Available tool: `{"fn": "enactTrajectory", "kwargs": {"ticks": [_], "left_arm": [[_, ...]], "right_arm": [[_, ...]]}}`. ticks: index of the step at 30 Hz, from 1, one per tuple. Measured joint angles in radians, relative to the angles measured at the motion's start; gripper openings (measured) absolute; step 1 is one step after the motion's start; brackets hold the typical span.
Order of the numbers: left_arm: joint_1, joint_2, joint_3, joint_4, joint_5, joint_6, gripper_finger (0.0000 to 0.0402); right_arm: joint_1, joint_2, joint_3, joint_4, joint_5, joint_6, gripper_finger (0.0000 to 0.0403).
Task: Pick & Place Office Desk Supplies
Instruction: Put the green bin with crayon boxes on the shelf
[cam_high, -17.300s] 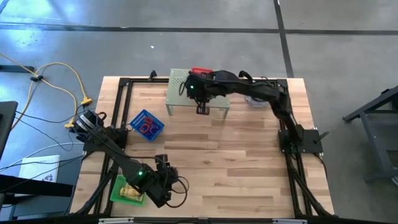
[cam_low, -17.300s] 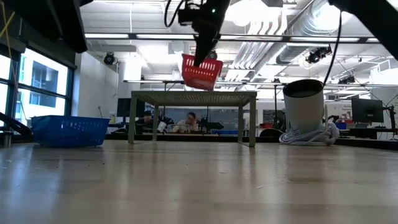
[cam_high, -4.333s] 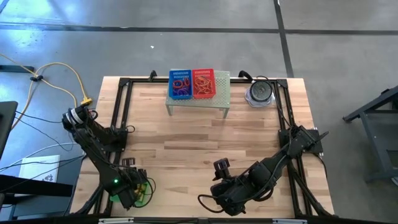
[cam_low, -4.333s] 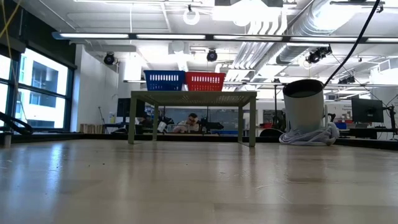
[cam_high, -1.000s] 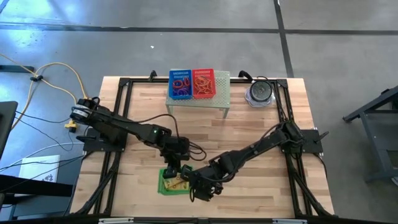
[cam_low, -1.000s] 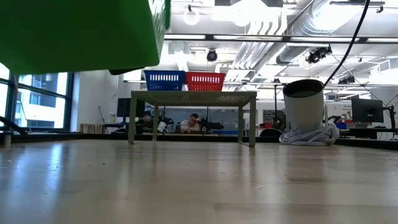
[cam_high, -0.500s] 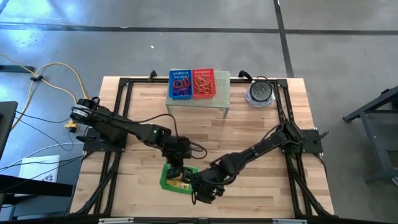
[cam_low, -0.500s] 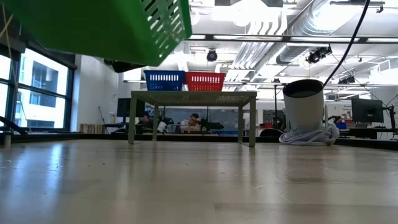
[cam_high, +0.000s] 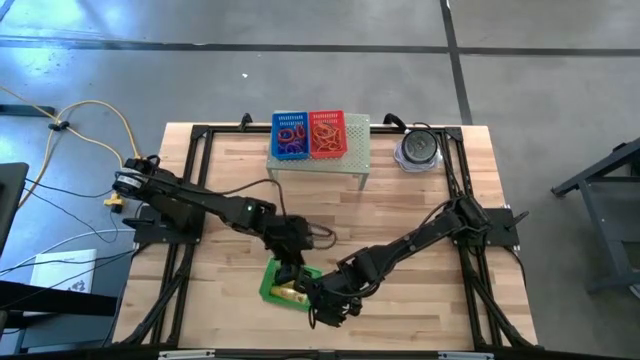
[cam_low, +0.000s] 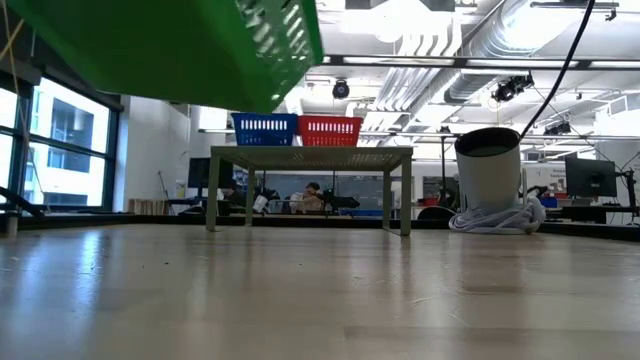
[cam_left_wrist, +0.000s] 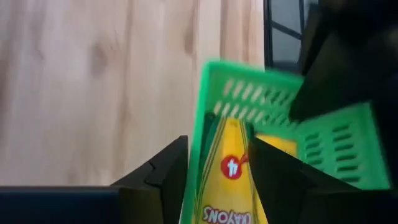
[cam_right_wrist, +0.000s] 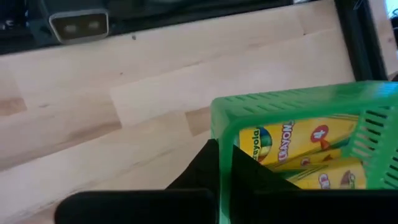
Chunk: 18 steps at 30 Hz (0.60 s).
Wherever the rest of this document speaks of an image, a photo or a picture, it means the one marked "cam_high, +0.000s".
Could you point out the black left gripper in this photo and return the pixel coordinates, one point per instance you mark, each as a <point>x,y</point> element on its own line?
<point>290,240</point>

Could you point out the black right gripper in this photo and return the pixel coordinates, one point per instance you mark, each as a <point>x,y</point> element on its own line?
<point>337,305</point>

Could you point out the green plastic basket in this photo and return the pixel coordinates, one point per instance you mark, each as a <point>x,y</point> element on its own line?
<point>267,285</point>

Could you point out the purple coil wristband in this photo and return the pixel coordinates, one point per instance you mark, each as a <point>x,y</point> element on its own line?
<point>295,147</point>
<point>282,146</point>

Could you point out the blue plastic basket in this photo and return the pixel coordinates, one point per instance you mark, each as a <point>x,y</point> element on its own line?
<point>276,135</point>

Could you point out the red plastic basket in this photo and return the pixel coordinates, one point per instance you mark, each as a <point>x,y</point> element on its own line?
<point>314,135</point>

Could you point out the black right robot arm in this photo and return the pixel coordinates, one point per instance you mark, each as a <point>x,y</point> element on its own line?
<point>415,245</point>

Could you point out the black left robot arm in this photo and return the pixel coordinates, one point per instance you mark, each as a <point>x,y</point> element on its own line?
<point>200,200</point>

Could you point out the black desk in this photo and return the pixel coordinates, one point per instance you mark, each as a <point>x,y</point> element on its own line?
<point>50,300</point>

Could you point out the black desk panel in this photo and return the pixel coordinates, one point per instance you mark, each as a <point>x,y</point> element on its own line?
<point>10,200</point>

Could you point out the pale green perforated shelf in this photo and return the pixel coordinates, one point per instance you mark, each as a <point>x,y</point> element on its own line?
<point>357,145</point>

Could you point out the clear plastic bag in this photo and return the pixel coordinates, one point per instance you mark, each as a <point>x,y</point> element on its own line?
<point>398,159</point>

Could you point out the white paper sheet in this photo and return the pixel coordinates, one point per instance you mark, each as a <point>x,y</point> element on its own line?
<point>60,270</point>

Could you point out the dark grey metal cart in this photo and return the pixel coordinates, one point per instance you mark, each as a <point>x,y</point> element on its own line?
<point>586,225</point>

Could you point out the black flat bar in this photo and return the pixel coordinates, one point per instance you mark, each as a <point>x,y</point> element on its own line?
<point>25,110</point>

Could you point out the silver metal bracket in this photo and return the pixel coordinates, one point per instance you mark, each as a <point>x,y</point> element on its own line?
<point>465,356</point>
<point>185,355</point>

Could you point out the black aluminium table frame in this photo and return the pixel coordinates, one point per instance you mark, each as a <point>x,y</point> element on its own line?
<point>230,129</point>

